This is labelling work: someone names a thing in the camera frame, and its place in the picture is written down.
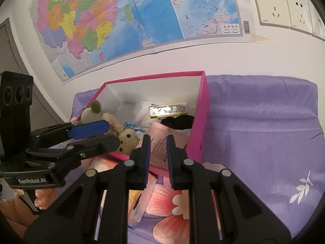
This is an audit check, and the masking tape strip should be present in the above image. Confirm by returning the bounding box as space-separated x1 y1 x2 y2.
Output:
250 34 271 43

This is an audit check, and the colourful wall map poster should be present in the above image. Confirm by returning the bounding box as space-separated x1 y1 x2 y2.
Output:
30 0 255 85

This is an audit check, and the black cloth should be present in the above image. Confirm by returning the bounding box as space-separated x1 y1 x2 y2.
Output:
161 115 196 130

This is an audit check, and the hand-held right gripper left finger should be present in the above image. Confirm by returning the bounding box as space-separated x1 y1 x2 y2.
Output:
23 134 152 244

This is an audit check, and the purple floral bed sheet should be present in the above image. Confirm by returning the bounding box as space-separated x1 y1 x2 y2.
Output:
0 74 320 244

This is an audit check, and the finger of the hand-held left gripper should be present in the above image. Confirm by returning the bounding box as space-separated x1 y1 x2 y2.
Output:
30 119 111 147
25 133 121 163

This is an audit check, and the pink cardboard box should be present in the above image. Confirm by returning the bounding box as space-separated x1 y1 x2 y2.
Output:
70 70 210 176

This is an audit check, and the grey green plush toy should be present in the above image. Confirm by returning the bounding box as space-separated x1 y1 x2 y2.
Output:
80 100 102 124

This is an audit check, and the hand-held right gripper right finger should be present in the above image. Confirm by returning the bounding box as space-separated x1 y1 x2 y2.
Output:
166 135 292 244

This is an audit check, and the grey door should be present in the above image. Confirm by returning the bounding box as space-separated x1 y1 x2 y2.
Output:
0 18 66 123

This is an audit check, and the pink packet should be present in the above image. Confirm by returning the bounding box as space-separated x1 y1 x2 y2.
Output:
128 122 190 221

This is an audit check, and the brown teddy bear plush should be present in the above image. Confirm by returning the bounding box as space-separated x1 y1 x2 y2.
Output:
102 112 146 156

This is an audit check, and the white wall socket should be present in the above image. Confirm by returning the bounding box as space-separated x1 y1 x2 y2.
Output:
251 0 291 29
308 2 325 40
285 0 313 35

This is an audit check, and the colourful orange packet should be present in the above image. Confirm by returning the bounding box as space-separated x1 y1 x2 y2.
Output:
89 156 128 174

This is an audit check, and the gold foil bar packet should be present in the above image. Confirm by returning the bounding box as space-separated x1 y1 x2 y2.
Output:
148 102 189 119

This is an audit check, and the person's left hand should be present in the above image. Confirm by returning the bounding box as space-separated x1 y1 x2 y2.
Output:
34 187 59 210

